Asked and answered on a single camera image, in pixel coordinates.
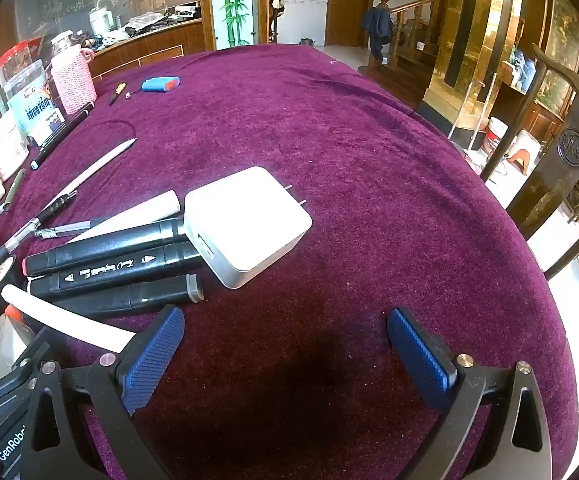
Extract purple tablecloth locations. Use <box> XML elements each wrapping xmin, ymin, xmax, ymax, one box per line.
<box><xmin>0</xmin><ymin>44</ymin><xmax>577</xmax><ymax>480</ymax></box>

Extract bamboo painted panel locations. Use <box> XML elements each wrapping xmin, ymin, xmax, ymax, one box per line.
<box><xmin>210</xmin><ymin>0</ymin><xmax>269</xmax><ymax>51</ymax></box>

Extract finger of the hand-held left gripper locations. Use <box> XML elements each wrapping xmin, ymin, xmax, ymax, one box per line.
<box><xmin>0</xmin><ymin>327</ymin><xmax>68</xmax><ymax>408</ymax></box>

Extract dark blue jacket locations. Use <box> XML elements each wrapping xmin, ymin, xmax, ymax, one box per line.
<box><xmin>361</xmin><ymin>6</ymin><xmax>395</xmax><ymax>61</ymax></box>

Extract wooden stair railing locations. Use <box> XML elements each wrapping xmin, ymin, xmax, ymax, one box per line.
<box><xmin>379</xmin><ymin>0</ymin><xmax>453</xmax><ymax>68</ymax></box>

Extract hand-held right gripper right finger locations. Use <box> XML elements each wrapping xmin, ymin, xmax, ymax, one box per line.
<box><xmin>387</xmin><ymin>307</ymin><xmax>553</xmax><ymax>480</ymax></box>

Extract white mop poles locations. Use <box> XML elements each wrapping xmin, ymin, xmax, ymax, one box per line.
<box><xmin>447</xmin><ymin>72</ymin><xmax>497</xmax><ymax>152</ymax></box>

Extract white power adapter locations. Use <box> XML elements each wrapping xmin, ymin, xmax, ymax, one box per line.
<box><xmin>184</xmin><ymin>166</ymin><xmax>313</xmax><ymax>290</ymax></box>

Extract long black pen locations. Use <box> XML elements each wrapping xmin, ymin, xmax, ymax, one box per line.
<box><xmin>30</xmin><ymin>102</ymin><xmax>95</xmax><ymax>170</ymax></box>

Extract black marker with red end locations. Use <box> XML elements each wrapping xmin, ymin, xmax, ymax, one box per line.
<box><xmin>22</xmin><ymin>217</ymin><xmax>190</xmax><ymax>277</ymax></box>

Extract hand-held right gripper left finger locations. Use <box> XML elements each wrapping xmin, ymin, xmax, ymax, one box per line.
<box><xmin>20</xmin><ymin>305</ymin><xmax>186</xmax><ymax>480</ymax></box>

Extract wooden counter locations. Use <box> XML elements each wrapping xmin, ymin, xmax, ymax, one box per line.
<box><xmin>90</xmin><ymin>17</ymin><xmax>205</xmax><ymax>80</ymax></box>

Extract wooden door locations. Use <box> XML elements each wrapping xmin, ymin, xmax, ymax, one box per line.
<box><xmin>327</xmin><ymin>0</ymin><xmax>376</xmax><ymax>48</ymax></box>

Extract dark wooden chair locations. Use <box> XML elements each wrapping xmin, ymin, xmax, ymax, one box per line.
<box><xmin>479</xmin><ymin>45</ymin><xmax>579</xmax><ymax>281</ymax></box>

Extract clear jar with red lid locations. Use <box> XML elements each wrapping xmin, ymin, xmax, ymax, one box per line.
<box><xmin>0</xmin><ymin>40</ymin><xmax>44</xmax><ymax>92</ymax></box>

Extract white paint bucket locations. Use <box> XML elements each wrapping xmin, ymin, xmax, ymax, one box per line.
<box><xmin>482</xmin><ymin>116</ymin><xmax>510</xmax><ymax>154</ymax></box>

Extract glass jar with white lid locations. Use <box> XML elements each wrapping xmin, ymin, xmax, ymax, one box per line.
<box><xmin>50</xmin><ymin>31</ymin><xmax>76</xmax><ymax>56</ymax></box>

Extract bar stool with clothes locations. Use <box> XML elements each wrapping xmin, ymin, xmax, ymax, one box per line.
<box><xmin>268</xmin><ymin>0</ymin><xmax>286</xmax><ymax>44</ymax></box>

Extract gel pen with clear cap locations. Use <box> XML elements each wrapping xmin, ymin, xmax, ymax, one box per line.
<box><xmin>34</xmin><ymin>219</ymin><xmax>118</xmax><ymax>240</ymax></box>

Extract white plastic tub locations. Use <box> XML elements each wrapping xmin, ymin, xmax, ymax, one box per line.
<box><xmin>0</xmin><ymin>110</ymin><xmax>30</xmax><ymax>181</ymax></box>

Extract black clip pen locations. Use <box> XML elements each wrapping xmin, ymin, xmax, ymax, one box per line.
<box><xmin>0</xmin><ymin>191</ymin><xmax>79</xmax><ymax>285</ymax></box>

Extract blue printed box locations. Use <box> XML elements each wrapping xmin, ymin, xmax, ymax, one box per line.
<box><xmin>7</xmin><ymin>82</ymin><xmax>65</xmax><ymax>146</ymax></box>

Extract black marker with white print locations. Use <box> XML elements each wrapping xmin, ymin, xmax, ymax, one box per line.
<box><xmin>27</xmin><ymin>240</ymin><xmax>205</xmax><ymax>301</ymax></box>

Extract framed landscape painting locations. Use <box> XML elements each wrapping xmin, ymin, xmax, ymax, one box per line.
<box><xmin>539</xmin><ymin>0</ymin><xmax>579</xmax><ymax>116</ymax></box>

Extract blue bottles on shelf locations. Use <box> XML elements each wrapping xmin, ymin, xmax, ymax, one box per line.
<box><xmin>509</xmin><ymin>47</ymin><xmax>537</xmax><ymax>93</ymax></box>

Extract white cylindrical tube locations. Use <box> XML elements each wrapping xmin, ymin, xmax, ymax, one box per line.
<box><xmin>0</xmin><ymin>284</ymin><xmax>138</xmax><ymax>354</ymax></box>

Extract white electric kettle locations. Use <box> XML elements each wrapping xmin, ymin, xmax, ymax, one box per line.
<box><xmin>88</xmin><ymin>7</ymin><xmax>113</xmax><ymax>36</ymax></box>

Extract white plastic stool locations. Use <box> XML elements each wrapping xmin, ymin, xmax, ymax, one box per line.
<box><xmin>507</xmin><ymin>130</ymin><xmax>543</xmax><ymax>176</ymax></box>

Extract white stylus pen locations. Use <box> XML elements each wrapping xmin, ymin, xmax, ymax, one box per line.
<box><xmin>44</xmin><ymin>138</ymin><xmax>138</xmax><ymax>208</ymax></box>

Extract olive green pen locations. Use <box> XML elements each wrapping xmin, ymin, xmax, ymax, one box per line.
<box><xmin>4</xmin><ymin>169</ymin><xmax>26</xmax><ymax>207</ymax></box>

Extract black marker with grey cap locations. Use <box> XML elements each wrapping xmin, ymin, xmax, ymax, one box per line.
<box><xmin>44</xmin><ymin>272</ymin><xmax>204</xmax><ymax>318</ymax></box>

